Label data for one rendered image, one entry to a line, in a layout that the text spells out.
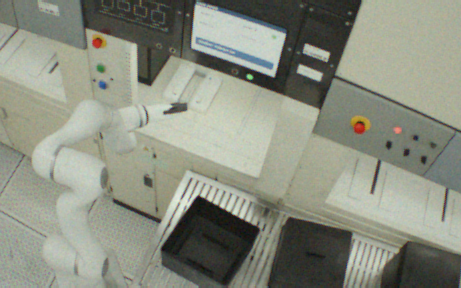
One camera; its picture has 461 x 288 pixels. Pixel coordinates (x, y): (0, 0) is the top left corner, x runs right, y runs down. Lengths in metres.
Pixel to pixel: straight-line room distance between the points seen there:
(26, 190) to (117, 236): 0.67
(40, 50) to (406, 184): 1.91
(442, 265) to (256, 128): 1.02
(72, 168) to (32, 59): 1.32
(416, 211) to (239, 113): 0.92
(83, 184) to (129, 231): 1.60
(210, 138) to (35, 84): 0.91
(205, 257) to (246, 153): 0.47
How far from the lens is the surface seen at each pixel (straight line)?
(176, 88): 2.23
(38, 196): 3.05
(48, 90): 2.37
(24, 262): 2.90
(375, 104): 1.52
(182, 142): 2.10
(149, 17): 1.60
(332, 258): 1.98
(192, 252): 1.99
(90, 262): 1.52
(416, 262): 1.94
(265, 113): 2.24
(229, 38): 1.52
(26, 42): 2.64
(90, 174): 1.27
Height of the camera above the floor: 2.63
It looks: 56 degrees down
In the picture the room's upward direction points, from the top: 12 degrees clockwise
